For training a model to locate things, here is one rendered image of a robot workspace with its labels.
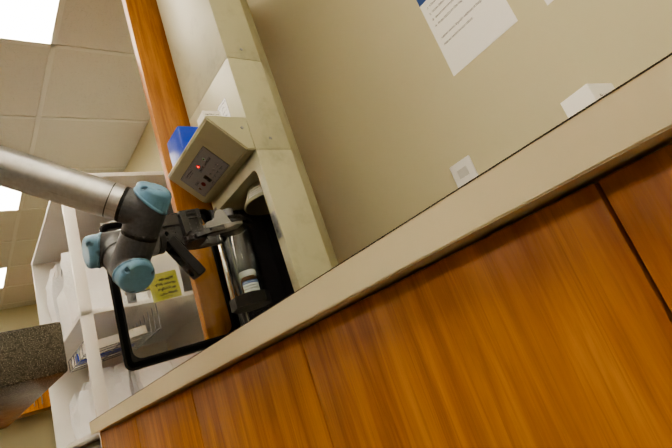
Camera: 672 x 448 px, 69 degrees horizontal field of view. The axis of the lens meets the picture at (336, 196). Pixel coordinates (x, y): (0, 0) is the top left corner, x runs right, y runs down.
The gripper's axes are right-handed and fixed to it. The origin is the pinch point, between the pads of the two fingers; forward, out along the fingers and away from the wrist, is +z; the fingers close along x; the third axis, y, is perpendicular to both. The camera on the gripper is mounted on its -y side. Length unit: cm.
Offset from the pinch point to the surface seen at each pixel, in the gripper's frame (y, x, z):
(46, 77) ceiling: 141, 120, -3
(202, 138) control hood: 25.1, -6.9, -2.9
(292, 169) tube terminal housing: 9.8, -14.2, 15.4
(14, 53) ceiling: 142, 104, -17
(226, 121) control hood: 25.5, -14.2, 1.1
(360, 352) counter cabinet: -38, -62, -24
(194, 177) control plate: 22.0, 9.3, -0.3
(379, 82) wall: 31, -26, 51
